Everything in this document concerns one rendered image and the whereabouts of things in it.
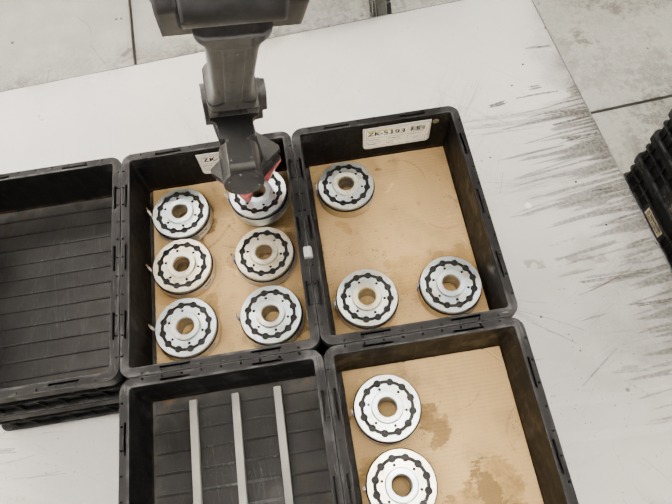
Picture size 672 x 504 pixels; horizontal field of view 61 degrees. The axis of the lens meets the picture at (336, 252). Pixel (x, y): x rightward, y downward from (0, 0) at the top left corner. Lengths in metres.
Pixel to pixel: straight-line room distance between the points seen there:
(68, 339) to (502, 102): 1.02
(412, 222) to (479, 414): 0.35
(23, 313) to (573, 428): 0.98
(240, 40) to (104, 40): 2.26
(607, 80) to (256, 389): 1.93
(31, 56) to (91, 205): 1.68
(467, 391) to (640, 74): 1.84
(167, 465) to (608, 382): 0.77
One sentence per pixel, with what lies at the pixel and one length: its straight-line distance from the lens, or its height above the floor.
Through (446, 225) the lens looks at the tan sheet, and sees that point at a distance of 1.06.
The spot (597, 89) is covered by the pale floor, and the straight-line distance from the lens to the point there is 2.47.
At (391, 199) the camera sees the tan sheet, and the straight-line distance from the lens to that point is 1.07.
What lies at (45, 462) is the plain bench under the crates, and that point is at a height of 0.70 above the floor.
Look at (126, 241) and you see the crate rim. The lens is 1.00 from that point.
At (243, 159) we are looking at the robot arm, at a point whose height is 1.11.
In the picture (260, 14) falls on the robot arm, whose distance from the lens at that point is 0.44.
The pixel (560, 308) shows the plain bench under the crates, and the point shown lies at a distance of 1.18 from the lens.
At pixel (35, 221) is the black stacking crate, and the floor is 0.83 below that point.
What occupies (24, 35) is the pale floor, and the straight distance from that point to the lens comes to 2.92.
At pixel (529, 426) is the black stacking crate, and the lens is 0.94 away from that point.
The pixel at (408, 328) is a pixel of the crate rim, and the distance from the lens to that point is 0.87.
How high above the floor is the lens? 1.76
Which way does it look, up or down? 65 degrees down
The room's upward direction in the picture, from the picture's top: 6 degrees counter-clockwise
